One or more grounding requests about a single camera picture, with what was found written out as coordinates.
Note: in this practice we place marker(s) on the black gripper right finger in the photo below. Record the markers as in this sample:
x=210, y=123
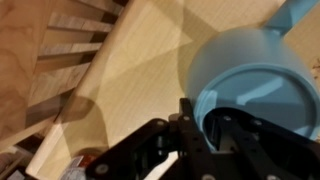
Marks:
x=266, y=151

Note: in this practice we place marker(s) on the dark lidded red jar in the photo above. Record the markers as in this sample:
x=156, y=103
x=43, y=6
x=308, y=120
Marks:
x=76, y=168

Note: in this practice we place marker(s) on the teal plastic watering can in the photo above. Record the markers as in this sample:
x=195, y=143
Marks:
x=254, y=70

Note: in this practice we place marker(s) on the wooden chair right side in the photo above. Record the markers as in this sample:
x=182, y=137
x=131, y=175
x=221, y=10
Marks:
x=45, y=48

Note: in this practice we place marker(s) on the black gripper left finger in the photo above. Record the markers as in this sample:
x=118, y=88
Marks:
x=138, y=154

